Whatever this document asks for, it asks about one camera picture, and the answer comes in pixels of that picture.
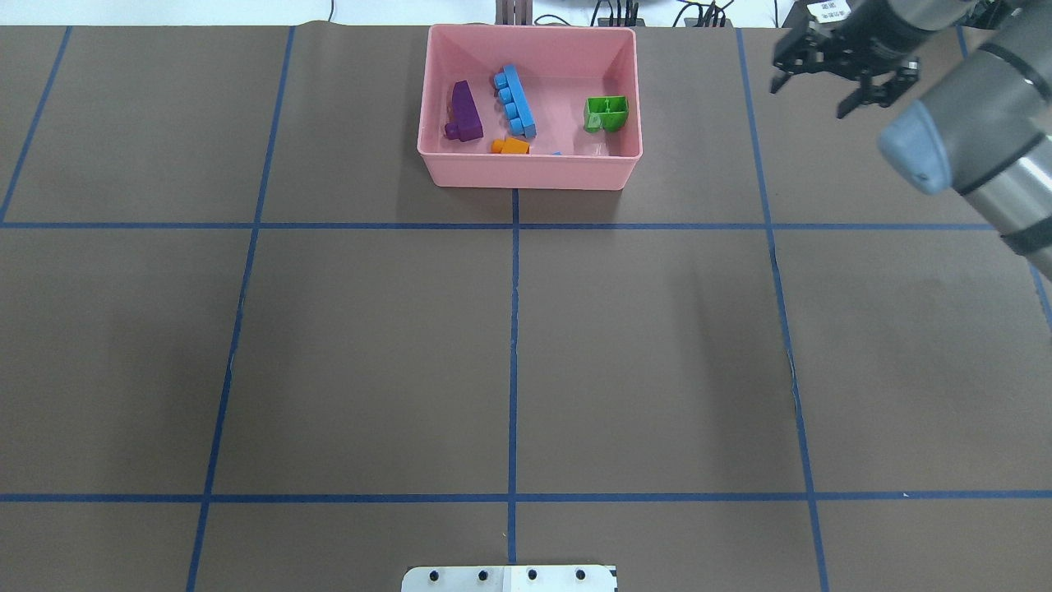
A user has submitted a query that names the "green toy block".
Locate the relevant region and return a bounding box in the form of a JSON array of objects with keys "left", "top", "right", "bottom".
[{"left": 583, "top": 96, "right": 629, "bottom": 132}]

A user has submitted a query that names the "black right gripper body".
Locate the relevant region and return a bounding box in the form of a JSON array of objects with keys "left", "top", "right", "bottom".
[{"left": 773, "top": 1, "right": 921, "bottom": 81}]

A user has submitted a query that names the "long blue toy block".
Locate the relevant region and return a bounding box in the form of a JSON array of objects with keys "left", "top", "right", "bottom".
[{"left": 492, "top": 64, "right": 538, "bottom": 140}]

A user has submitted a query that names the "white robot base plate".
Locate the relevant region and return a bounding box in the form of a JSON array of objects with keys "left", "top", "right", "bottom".
[{"left": 399, "top": 563, "right": 619, "bottom": 591}]

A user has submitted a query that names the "purple toy block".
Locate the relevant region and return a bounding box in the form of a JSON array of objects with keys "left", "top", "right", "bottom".
[{"left": 444, "top": 80, "right": 484, "bottom": 142}]

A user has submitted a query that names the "orange toy block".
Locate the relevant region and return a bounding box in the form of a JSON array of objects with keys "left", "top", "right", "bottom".
[{"left": 490, "top": 137, "right": 531, "bottom": 155}]

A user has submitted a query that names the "pink plastic box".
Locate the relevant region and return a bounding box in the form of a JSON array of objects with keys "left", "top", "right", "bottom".
[{"left": 417, "top": 24, "right": 643, "bottom": 191}]

